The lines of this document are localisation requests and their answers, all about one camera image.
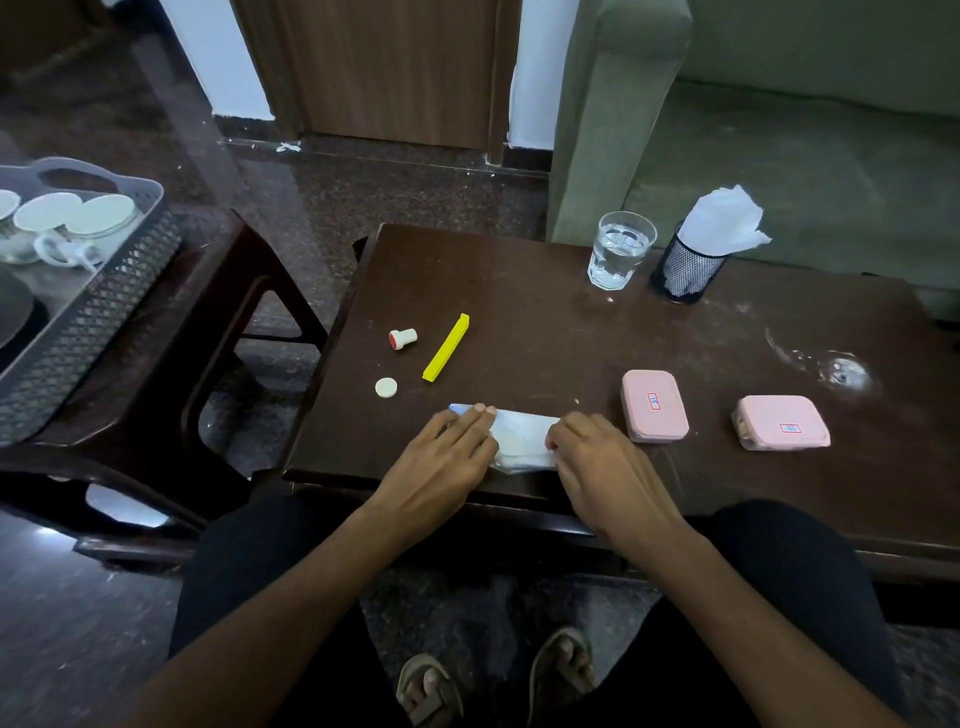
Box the glass of water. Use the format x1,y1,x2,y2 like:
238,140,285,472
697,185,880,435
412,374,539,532
587,210,658,292

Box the yellow sealing clip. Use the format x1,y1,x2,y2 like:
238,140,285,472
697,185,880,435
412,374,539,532
422,313,471,384

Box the white plastic packet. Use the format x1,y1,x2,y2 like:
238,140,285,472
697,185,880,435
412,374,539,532
448,403,564,475

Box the white tissue paper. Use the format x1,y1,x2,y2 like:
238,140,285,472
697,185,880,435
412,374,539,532
677,184,772,258

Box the person's left leg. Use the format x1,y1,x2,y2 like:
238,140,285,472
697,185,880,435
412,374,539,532
168,493,410,728

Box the person's left hand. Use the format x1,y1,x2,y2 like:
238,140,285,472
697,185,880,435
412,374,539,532
367,403,501,547

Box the black mesh holder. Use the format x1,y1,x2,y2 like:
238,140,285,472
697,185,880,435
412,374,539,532
649,222,730,305

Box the dark wooden side table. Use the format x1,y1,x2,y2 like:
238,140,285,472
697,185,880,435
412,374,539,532
0,210,329,565

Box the green sofa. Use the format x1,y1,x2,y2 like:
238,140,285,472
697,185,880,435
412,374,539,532
546,0,960,324

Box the person's right hand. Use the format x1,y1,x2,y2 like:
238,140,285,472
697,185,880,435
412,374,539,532
545,411,685,545

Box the person's right forearm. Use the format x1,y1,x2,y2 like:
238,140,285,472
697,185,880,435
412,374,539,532
600,516,905,728

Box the person's right sandal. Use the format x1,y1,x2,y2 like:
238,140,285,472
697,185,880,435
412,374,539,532
527,627,597,728

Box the person's leg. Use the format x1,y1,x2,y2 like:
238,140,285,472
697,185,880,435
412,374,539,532
581,501,910,728
168,493,410,728

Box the person's sandal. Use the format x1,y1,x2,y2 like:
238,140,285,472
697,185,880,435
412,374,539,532
396,654,465,728
527,627,597,728

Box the grey plastic basket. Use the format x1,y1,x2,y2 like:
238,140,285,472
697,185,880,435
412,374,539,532
0,156,183,447

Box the person's left sandal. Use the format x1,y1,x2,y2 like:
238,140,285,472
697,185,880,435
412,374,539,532
396,654,465,728

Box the brown wooden door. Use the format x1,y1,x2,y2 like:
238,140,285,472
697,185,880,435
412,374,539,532
231,0,522,166

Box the dark wooden coffee table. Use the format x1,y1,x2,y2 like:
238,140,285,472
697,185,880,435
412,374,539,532
283,223,960,586

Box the person's left forearm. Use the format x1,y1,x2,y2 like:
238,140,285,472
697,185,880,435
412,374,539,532
123,501,421,728

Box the white cup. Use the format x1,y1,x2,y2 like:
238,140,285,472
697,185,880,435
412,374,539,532
13,192,84,264
0,189,22,264
33,193,142,273

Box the pink lidded box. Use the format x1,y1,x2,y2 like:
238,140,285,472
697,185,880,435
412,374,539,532
732,395,832,453
621,369,690,444

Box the person's right leg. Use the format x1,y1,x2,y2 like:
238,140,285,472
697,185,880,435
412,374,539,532
581,501,910,728

